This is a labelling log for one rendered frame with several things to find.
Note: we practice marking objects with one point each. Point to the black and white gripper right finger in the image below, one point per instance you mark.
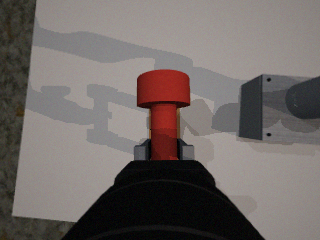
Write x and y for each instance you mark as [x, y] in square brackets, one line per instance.
[184, 151]

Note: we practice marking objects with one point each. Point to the red dumbbell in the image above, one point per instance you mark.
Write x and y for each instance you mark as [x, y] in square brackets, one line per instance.
[163, 91]

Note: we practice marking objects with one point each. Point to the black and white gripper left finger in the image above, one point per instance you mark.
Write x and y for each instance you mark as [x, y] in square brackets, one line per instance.
[143, 151]

